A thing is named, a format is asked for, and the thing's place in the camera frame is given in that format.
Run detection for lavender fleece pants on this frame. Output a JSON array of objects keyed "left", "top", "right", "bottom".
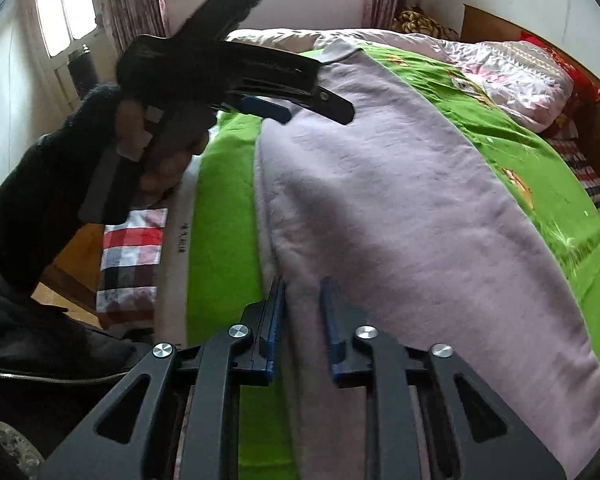
[{"left": 251, "top": 39, "right": 600, "bottom": 480}]

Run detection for left hand black glove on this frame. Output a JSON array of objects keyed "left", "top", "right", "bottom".
[{"left": 0, "top": 84, "right": 217, "bottom": 302}]

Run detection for black thermos bottle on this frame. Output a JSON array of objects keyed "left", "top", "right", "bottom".
[{"left": 68, "top": 44, "right": 99, "bottom": 100}]

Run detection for green cartoon blanket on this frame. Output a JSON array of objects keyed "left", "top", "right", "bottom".
[{"left": 184, "top": 41, "right": 600, "bottom": 480}]

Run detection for yellow brown striped cushion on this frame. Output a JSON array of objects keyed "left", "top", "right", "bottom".
[{"left": 391, "top": 6, "right": 460, "bottom": 41}]

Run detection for plaid checked bed sheet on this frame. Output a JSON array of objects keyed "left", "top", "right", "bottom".
[{"left": 96, "top": 208, "right": 166, "bottom": 335}]

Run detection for pale pink patterned quilt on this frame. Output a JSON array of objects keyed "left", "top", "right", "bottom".
[{"left": 228, "top": 28, "right": 574, "bottom": 136}]

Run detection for red patterned pillow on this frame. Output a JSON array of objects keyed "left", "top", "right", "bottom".
[{"left": 518, "top": 31, "right": 600, "bottom": 137}]

